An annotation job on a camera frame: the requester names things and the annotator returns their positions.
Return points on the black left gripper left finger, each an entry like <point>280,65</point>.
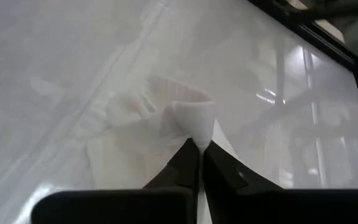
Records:
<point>113,207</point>

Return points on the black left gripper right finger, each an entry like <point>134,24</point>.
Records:
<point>275,207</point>

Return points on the small white cloth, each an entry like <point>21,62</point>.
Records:
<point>194,121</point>

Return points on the black aluminium table frame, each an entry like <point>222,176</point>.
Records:
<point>337,51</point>

